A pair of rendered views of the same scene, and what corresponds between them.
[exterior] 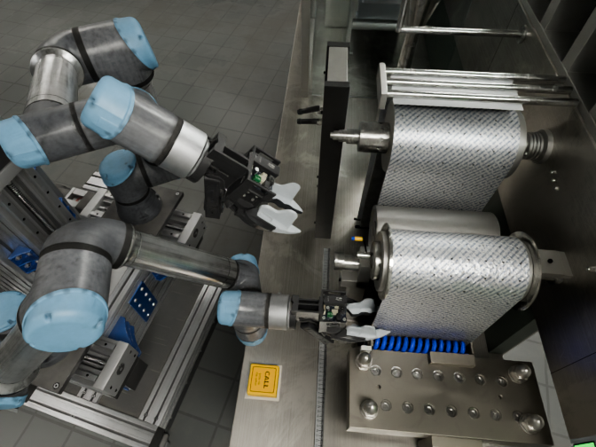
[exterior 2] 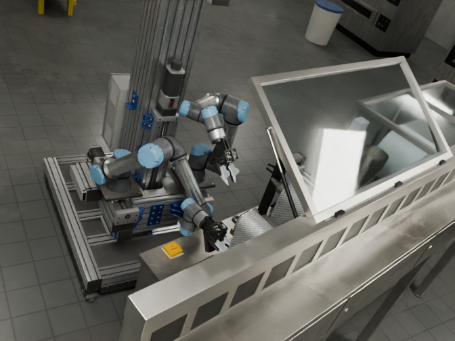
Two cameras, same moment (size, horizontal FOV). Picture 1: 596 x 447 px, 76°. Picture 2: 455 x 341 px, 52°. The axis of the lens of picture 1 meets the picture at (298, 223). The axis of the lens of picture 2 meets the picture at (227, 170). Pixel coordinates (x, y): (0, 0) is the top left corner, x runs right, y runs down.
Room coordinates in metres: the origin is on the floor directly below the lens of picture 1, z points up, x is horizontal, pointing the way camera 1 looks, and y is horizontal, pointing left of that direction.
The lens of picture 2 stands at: (-1.09, -0.94, 2.61)
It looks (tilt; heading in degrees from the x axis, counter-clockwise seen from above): 34 degrees down; 33
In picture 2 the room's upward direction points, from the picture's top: 19 degrees clockwise
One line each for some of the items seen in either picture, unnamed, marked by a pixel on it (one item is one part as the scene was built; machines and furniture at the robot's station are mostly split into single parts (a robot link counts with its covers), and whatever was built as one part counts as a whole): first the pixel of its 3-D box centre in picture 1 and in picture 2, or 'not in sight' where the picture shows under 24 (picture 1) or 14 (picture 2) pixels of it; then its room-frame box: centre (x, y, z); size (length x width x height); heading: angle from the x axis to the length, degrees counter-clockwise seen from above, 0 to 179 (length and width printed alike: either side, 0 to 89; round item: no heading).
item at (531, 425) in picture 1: (534, 421); not in sight; (0.11, -0.46, 1.05); 0.04 x 0.04 x 0.04
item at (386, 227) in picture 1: (383, 261); (246, 220); (0.36, -0.16, 1.25); 0.15 x 0.01 x 0.15; 175
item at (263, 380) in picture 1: (263, 380); (172, 249); (0.22, 0.08, 0.91); 0.07 x 0.07 x 0.02; 85
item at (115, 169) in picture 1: (125, 175); (200, 155); (0.83, 0.55, 0.98); 0.13 x 0.12 x 0.14; 114
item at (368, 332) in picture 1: (368, 330); (223, 246); (0.28, -0.15, 1.11); 0.09 x 0.03 x 0.06; 76
